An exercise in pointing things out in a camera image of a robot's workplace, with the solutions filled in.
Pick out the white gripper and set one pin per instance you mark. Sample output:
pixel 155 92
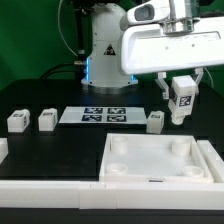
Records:
pixel 146 49

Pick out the white square table top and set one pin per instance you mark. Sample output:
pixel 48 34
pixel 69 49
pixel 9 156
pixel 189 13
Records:
pixel 153 158

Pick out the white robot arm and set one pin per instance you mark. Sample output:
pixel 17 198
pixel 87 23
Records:
pixel 110 21

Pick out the white tag sheet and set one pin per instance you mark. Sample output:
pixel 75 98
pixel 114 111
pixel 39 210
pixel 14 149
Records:
pixel 103 115

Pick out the white left fence block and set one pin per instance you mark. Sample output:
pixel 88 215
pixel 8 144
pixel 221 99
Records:
pixel 3 149

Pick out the white front fence rail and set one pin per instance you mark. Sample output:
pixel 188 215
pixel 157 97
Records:
pixel 96 195

